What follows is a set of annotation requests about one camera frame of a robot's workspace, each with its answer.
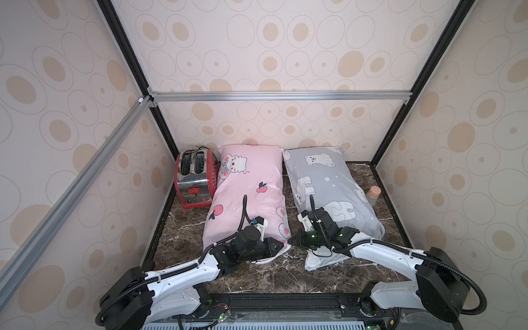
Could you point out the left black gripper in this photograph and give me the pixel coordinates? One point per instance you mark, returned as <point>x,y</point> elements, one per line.
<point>271,249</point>

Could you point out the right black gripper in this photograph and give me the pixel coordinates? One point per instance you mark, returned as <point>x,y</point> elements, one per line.
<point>303,238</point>

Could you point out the pink cartoon pillow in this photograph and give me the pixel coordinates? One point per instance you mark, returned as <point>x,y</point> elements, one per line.
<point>255,172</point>

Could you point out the grey polar bear pillow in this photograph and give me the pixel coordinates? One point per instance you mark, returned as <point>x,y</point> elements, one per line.
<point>321,174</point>

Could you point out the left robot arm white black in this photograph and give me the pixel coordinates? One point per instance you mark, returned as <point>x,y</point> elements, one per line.
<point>140,297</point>

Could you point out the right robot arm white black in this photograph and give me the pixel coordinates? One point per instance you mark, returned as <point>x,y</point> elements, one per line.
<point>434,283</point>

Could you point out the small bottle with cork lid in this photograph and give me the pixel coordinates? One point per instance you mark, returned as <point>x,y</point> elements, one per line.
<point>373,194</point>

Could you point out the red and chrome toaster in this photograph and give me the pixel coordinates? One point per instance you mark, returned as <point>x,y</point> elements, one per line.
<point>196,177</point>

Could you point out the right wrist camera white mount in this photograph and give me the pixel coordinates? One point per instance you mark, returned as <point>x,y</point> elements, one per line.
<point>305,221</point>

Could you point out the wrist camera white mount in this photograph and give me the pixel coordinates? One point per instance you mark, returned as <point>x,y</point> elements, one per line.
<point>305,221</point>
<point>260,224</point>

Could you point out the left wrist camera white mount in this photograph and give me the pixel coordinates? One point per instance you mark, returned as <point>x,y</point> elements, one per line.
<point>260,224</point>

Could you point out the black base rail with electronics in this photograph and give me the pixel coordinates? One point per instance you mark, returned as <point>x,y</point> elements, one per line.
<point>301,311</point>

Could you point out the horizontal aluminium frame rail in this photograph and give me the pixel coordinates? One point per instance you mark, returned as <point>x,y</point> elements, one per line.
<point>281,96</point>

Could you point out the left diagonal aluminium rail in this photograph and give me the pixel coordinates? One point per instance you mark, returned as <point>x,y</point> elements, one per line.
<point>35,245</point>

